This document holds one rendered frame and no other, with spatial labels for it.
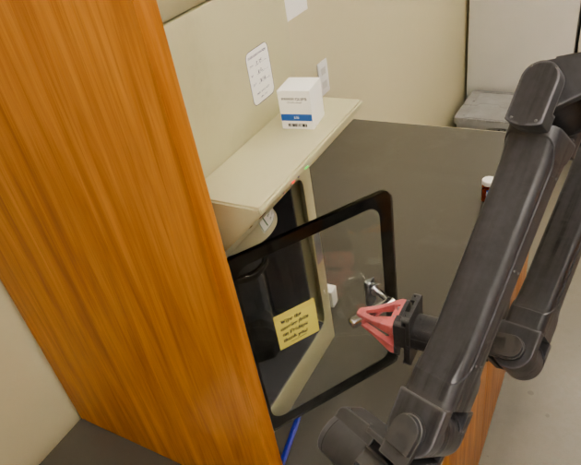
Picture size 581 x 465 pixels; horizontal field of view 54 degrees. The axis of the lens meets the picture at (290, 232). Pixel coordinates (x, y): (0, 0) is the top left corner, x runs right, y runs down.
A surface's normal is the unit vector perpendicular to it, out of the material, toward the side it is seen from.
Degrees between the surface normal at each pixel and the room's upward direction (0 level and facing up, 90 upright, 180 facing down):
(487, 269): 45
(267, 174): 0
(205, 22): 90
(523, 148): 56
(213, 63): 90
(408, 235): 0
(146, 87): 90
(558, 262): 31
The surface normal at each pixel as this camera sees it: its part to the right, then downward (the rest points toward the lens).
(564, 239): -0.49, -0.43
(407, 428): -0.65, -0.24
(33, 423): 0.87, 0.17
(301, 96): -0.35, 0.59
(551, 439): -0.15, -0.80
